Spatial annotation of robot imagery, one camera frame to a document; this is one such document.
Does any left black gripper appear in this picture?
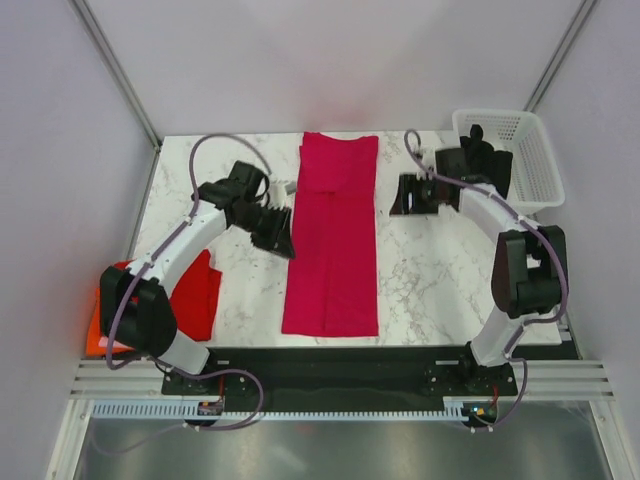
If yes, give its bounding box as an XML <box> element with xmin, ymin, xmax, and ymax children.
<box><xmin>234</xmin><ymin>204</ymin><xmax>297</xmax><ymax>261</ymax></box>

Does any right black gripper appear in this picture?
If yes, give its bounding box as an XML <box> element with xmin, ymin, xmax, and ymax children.
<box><xmin>388</xmin><ymin>173</ymin><xmax>444</xmax><ymax>217</ymax></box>

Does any magenta t shirt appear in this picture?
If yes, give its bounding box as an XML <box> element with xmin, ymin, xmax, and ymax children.
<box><xmin>281</xmin><ymin>132</ymin><xmax>379</xmax><ymax>338</ymax></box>

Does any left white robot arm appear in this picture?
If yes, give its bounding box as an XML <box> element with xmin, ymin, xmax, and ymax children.
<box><xmin>99</xmin><ymin>161</ymin><xmax>297</xmax><ymax>393</ymax></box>

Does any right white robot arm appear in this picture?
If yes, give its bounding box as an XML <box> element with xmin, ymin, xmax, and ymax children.
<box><xmin>390</xmin><ymin>146</ymin><xmax>569</xmax><ymax>394</ymax></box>

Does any black t shirt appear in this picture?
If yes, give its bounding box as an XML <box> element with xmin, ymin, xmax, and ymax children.
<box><xmin>460</xmin><ymin>124</ymin><xmax>513</xmax><ymax>199</ymax></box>

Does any red folded t shirt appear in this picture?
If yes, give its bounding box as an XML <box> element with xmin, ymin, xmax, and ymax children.
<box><xmin>107</xmin><ymin>248</ymin><xmax>223</xmax><ymax>345</ymax></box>

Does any white plastic basket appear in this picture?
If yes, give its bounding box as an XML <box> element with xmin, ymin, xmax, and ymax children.
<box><xmin>452</xmin><ymin>108</ymin><xmax>565</xmax><ymax>215</ymax></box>

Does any orange folded t shirt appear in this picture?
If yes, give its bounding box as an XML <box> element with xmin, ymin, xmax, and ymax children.
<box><xmin>85</xmin><ymin>289</ymin><xmax>107</xmax><ymax>357</ymax></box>

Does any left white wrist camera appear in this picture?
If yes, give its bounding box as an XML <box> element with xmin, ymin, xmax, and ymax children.
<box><xmin>268</xmin><ymin>181</ymin><xmax>297</xmax><ymax>206</ymax></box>

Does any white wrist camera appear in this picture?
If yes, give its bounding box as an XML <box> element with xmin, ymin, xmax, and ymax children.
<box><xmin>268</xmin><ymin>181</ymin><xmax>297</xmax><ymax>206</ymax></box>
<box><xmin>416</xmin><ymin>147</ymin><xmax>436</xmax><ymax>171</ymax></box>

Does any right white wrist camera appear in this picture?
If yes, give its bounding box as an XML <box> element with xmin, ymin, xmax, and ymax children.
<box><xmin>416</xmin><ymin>147</ymin><xmax>436</xmax><ymax>171</ymax></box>

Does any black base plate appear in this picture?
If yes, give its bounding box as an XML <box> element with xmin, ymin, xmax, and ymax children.
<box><xmin>162</xmin><ymin>345</ymin><xmax>518</xmax><ymax>408</ymax></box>

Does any white slotted cable duct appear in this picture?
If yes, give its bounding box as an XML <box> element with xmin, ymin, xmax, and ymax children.
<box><xmin>92</xmin><ymin>394</ymin><xmax>499</xmax><ymax>419</ymax></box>

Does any aluminium frame rail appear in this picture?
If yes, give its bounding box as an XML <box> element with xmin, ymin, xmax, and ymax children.
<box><xmin>71</xmin><ymin>359</ymin><xmax>613</xmax><ymax>400</ymax></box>

